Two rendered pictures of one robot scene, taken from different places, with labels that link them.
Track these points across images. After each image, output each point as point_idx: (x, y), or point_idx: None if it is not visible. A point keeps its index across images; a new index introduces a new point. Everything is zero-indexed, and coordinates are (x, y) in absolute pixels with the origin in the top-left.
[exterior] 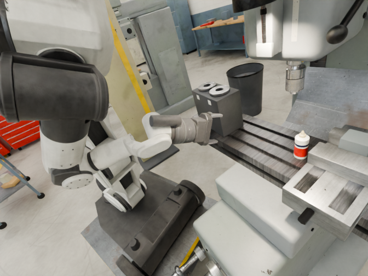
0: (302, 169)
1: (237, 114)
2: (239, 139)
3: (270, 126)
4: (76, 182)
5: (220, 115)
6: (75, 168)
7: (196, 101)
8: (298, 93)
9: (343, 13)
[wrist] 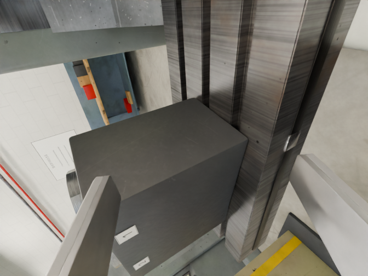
0: None
1: (157, 120)
2: (239, 80)
3: (171, 21)
4: None
5: (93, 190)
6: None
7: (162, 256)
8: (116, 39)
9: None
